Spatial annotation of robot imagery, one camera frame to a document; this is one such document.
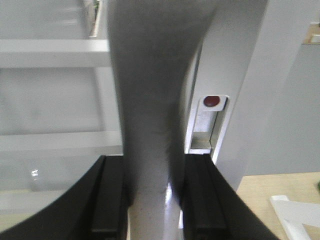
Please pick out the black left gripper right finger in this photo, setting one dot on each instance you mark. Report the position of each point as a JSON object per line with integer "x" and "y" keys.
{"x": 212, "y": 210}

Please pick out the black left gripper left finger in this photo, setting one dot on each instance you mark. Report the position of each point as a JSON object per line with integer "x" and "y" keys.
{"x": 94, "y": 208}

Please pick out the white framed sliding glass door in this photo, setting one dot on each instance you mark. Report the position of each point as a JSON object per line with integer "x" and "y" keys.
{"x": 58, "y": 107}

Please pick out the grey door handle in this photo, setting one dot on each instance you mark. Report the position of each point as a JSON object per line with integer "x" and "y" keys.
{"x": 152, "y": 45}

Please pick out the door lock with red button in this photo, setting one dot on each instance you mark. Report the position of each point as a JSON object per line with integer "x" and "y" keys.
{"x": 204, "y": 130}

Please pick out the white support bracket frame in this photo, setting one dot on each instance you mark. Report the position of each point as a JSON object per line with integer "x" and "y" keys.
{"x": 293, "y": 215}

